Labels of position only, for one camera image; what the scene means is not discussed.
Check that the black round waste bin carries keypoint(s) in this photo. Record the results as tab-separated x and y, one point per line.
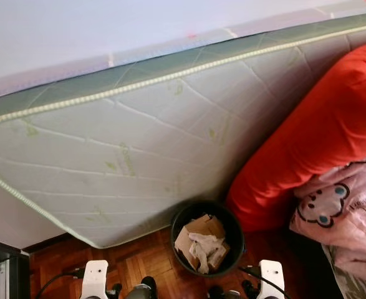
234	230

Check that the crumpled white cloth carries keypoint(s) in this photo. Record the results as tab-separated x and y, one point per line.
204	246

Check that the brown cardboard piece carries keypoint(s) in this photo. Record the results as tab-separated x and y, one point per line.
198	225

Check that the black cabinet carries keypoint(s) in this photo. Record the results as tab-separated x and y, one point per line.
17	274

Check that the bed with beige floral sheet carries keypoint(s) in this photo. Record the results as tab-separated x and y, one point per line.
357	286

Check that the pink cartoon print blanket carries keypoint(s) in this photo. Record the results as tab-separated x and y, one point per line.
345	212

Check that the white quilted mattress green edge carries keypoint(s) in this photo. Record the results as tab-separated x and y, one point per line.
139	143

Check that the long red cushion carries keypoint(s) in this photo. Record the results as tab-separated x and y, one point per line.
307	137

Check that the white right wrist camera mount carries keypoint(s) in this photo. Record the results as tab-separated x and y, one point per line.
272	280

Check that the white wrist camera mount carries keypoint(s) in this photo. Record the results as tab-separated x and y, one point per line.
95	280
272	280

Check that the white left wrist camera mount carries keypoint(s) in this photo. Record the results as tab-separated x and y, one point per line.
95	280

